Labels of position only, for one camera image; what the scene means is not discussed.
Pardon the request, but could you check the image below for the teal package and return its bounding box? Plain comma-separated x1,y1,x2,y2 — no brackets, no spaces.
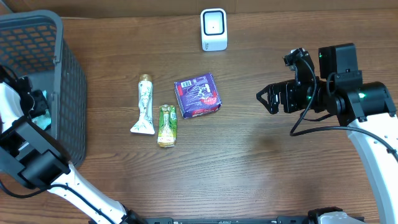
30,90,52,130

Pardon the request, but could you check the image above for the purple snack package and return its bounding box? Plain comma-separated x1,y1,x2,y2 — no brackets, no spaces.
174,73,222,119

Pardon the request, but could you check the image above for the green yellow snack pouch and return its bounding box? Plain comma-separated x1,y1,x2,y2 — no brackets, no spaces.
157,105,177,147

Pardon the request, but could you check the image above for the white tube with gold cap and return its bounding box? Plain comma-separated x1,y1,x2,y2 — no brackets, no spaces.
130,74,155,135

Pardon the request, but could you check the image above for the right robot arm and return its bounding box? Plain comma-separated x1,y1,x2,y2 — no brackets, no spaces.
256,43,397,223

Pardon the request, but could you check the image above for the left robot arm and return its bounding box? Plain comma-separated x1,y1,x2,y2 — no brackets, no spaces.
1,65,143,223

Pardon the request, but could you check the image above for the grey plastic basket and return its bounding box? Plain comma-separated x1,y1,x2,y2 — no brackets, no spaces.
1,10,86,167

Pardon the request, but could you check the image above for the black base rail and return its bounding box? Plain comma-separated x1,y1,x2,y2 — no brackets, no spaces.
136,215,365,224

